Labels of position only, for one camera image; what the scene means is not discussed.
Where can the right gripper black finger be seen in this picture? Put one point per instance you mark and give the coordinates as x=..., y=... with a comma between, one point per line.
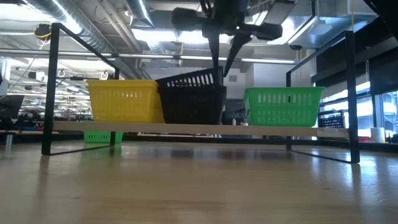
x=237, y=43
x=215, y=49

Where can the green plastic slotted basket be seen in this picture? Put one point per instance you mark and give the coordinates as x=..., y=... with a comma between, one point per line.
x=96, y=137
x=283, y=115

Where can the yellow plastic slotted basket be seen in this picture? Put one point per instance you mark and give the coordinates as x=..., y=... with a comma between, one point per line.
x=124, y=83
x=124, y=109

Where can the black office chair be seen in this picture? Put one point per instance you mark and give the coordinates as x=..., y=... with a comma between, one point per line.
x=234, y=112

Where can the long ceiling light strip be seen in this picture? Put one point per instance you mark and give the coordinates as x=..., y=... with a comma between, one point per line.
x=140, y=56

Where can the black perforated bin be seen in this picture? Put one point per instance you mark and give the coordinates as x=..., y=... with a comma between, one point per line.
x=331, y=112

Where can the white paper towel roll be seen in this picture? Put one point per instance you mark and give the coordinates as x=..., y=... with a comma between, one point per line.
x=377, y=135

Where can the black computer monitor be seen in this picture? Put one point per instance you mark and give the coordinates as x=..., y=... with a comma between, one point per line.
x=11, y=107

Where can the dome security camera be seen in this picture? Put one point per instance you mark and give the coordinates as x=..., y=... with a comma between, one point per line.
x=295, y=47

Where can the silver rectangular air duct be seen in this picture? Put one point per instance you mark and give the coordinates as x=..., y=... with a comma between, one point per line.
x=311, y=34

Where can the wooden shelf with black frame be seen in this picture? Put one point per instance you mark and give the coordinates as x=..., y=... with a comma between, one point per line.
x=199, y=129

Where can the small silver ventilation duct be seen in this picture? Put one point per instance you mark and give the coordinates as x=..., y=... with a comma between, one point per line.
x=140, y=9

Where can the large silver ventilation duct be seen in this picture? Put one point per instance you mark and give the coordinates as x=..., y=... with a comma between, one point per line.
x=62, y=12

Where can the silver metal post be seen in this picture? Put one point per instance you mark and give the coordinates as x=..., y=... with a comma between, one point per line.
x=8, y=143

